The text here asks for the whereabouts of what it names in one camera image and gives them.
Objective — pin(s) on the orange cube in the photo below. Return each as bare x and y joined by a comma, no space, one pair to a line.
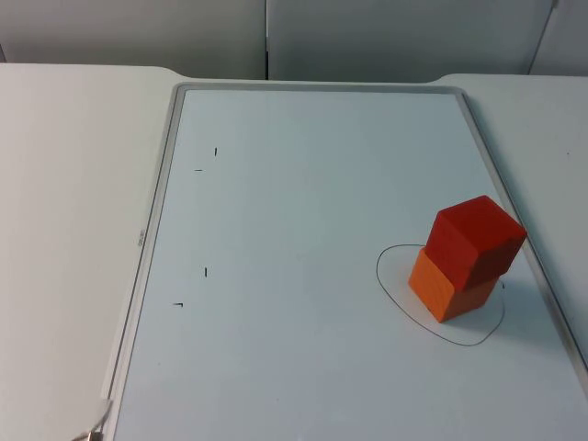
436,289

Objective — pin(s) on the red cube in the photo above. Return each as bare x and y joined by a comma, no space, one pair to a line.
473,239

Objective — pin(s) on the grey-framed whiteboard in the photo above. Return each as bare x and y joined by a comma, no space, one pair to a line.
298,239

